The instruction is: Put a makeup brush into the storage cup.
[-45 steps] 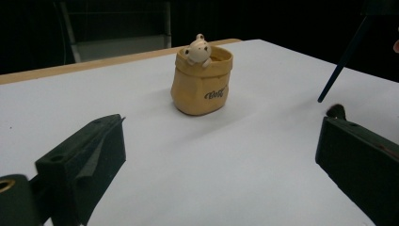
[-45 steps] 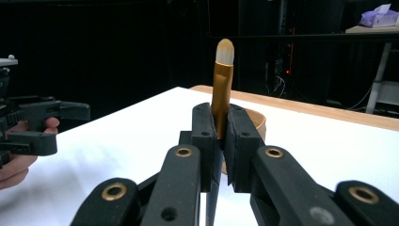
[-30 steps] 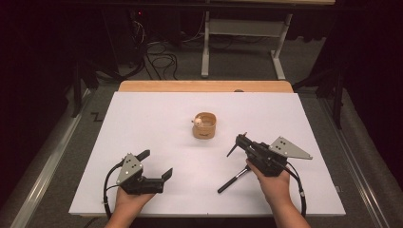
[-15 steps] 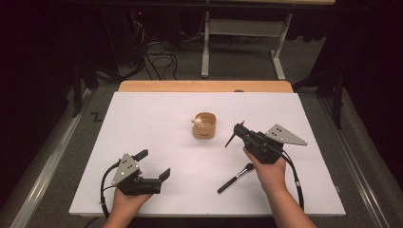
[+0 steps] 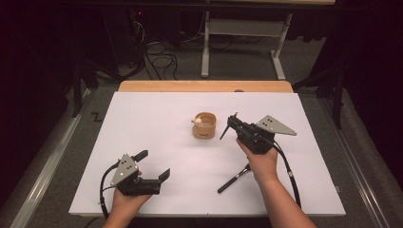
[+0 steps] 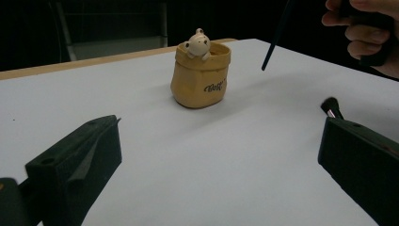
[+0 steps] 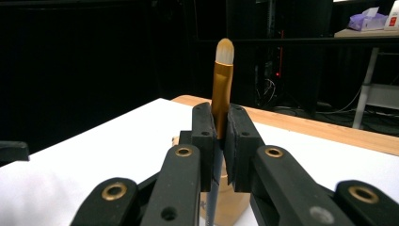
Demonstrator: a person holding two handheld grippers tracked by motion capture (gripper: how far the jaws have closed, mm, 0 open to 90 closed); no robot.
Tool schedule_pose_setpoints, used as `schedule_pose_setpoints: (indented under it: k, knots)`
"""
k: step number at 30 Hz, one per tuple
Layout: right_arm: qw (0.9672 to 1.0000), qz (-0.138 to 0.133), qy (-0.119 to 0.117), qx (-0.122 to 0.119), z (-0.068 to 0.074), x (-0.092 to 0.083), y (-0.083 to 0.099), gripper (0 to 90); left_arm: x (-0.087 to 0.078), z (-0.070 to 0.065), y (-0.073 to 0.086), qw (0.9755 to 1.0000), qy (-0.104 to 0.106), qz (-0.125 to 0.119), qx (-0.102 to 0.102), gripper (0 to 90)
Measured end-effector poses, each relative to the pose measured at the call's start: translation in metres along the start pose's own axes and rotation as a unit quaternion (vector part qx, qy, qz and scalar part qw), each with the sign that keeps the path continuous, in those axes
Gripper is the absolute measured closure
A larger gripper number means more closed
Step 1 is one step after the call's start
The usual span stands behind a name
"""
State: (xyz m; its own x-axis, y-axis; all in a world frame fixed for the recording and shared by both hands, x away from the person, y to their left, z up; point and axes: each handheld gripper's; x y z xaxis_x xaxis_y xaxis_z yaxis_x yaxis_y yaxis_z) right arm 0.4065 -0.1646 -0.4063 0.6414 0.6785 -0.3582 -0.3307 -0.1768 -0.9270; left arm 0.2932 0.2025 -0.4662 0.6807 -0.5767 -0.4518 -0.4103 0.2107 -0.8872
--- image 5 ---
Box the white frame desk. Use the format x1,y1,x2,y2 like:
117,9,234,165
201,0,336,81

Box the white table cover sheet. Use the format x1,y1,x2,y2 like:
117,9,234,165
68,91,346,217

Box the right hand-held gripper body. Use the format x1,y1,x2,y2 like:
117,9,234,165
235,114,297,156

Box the person's left hand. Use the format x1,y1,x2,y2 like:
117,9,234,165
108,170,153,220

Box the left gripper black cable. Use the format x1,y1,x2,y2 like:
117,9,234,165
99,161,122,219

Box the person's right hand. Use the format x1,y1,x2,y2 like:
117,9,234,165
236,138,279,185

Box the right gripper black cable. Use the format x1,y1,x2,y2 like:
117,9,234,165
272,141,302,209

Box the black floor cables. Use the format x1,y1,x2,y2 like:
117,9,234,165
144,42,179,81

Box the yellow bear pen pot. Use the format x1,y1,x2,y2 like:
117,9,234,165
191,111,218,140

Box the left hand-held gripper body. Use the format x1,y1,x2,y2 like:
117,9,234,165
109,153,162,197

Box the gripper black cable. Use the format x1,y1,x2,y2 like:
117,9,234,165
272,141,302,209
99,161,122,219

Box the metal floor rail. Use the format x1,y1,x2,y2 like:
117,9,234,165
317,96,393,228
9,89,93,228

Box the black metal stand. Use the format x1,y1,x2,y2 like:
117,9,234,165
293,67,347,130
71,60,100,119

